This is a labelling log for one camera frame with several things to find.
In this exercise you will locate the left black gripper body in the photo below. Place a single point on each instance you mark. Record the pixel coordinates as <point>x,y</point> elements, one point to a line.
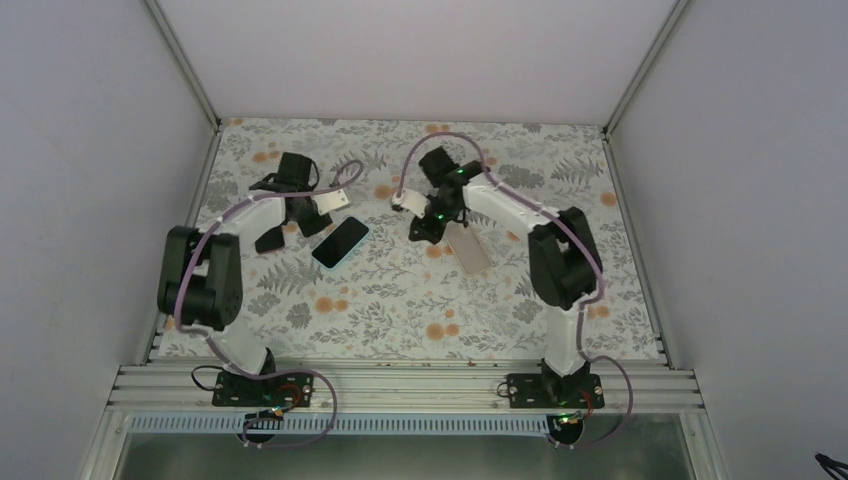
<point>305,211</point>

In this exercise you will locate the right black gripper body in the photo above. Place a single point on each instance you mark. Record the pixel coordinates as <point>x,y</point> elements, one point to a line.
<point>451,211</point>

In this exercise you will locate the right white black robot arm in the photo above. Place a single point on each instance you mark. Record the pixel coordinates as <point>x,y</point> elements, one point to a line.
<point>564,264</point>

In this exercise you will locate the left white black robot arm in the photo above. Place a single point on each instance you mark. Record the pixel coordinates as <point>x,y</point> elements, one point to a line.
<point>201,284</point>

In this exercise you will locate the phone in light blue case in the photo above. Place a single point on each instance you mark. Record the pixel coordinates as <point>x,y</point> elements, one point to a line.
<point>340,243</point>

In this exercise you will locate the floral patterned table mat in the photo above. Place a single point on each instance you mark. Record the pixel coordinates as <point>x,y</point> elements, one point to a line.
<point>397,299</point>

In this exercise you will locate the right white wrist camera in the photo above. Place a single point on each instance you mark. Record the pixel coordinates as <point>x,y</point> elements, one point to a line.
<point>411,201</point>

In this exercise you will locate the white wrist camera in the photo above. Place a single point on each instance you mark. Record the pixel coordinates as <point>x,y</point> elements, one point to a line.
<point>411,201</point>
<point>331,201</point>

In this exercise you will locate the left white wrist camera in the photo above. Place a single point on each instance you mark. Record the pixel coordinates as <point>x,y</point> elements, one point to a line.
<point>331,201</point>

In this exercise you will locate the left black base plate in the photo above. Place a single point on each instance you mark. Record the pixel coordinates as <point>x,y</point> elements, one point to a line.
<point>291,390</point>

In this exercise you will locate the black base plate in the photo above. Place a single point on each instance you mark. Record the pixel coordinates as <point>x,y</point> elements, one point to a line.
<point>291,390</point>
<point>533,391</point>

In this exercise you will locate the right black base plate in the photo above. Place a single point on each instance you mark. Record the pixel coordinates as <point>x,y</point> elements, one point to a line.
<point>533,391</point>

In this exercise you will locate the aluminium rail frame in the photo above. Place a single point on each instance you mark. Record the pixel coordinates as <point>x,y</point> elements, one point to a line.
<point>456,404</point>

